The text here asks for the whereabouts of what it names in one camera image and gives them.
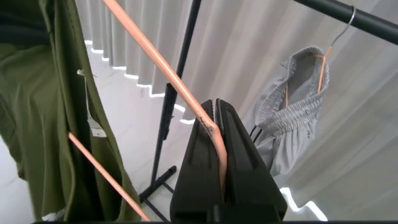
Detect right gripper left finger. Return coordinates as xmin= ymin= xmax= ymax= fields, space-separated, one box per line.
xmin=170 ymin=99 xmax=223 ymax=222

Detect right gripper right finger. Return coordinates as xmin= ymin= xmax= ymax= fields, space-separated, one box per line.
xmin=215 ymin=98 xmax=288 ymax=222

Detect pale grey shorts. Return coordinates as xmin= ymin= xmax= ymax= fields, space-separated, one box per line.
xmin=242 ymin=45 xmax=331 ymax=179

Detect pink clothes hanger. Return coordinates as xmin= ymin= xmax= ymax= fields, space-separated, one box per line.
xmin=67 ymin=0 xmax=228 ymax=222
xmin=284 ymin=5 xmax=357 ymax=109

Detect green garment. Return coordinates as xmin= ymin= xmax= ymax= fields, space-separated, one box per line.
xmin=0 ymin=0 xmax=143 ymax=222

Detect black clothes rack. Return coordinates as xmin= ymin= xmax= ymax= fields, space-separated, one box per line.
xmin=138 ymin=0 xmax=398 ymax=222

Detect white curtain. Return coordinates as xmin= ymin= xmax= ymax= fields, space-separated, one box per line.
xmin=74 ymin=0 xmax=398 ymax=222

